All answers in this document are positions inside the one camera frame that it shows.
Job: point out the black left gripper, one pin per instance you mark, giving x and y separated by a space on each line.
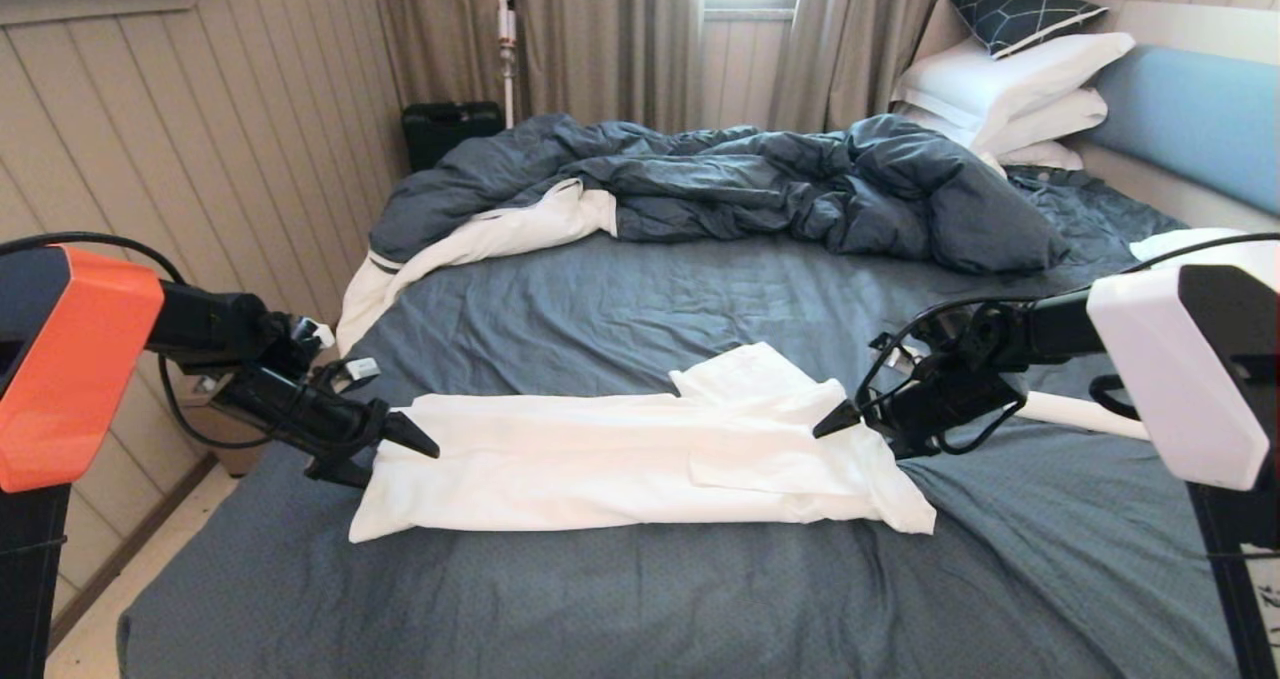
300 414

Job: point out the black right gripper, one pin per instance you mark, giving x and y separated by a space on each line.
950 409

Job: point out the white T-shirt with blue print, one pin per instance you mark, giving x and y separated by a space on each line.
600 459

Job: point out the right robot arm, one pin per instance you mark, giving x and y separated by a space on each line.
1170 359

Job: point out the brown trash bin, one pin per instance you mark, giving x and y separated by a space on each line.
235 461

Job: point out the white flat remote control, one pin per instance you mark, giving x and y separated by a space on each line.
1070 411

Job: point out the dark blue crumpled duvet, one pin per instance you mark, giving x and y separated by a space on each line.
750 184

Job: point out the black hard case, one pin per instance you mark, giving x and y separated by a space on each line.
450 131

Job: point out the flat white stacked pillow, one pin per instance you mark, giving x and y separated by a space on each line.
1045 154

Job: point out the narrow beige curtain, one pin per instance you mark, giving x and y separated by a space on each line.
850 44

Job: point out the large white stacked pillow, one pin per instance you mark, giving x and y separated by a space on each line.
1005 77

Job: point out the white loose pillow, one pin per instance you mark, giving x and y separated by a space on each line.
1180 244

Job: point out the white stick vacuum cleaner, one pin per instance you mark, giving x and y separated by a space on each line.
508 54

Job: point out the wide beige curtain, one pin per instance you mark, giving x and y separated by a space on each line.
600 44

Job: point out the dark geometric patterned cushion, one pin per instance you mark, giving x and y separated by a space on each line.
1015 7

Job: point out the blue padded headboard cushion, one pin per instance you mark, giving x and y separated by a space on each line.
1190 114

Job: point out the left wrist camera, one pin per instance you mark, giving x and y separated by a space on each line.
362 369

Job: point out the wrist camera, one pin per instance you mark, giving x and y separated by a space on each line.
362 369
905 359

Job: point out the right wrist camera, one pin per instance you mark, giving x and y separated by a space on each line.
905 359

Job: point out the beige headboard frame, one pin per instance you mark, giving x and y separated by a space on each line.
1200 27

